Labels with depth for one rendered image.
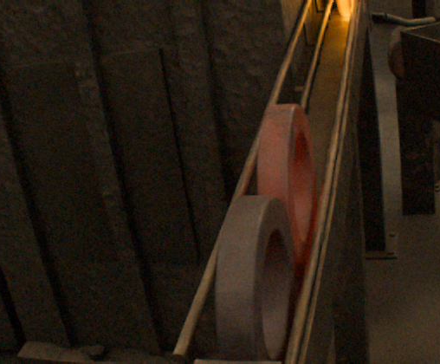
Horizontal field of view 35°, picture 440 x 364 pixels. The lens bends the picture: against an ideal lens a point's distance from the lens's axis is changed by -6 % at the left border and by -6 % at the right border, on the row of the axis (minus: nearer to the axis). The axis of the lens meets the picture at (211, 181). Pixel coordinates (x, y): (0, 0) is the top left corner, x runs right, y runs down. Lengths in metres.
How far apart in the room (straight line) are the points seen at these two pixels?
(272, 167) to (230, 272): 0.17
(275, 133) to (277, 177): 0.05
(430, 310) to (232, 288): 1.17
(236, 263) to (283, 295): 0.15
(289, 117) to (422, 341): 0.95
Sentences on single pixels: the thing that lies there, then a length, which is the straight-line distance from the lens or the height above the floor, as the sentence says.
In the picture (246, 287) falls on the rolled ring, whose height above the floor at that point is 0.70.
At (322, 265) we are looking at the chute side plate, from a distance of 0.77.
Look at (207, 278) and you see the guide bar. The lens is 0.68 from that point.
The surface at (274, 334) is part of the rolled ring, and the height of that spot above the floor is 0.58.
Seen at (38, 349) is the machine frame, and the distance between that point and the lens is 1.69.
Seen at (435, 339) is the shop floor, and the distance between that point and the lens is 1.63.
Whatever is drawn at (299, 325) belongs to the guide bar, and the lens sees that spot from 0.68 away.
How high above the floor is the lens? 1.00
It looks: 24 degrees down
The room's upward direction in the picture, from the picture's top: 10 degrees counter-clockwise
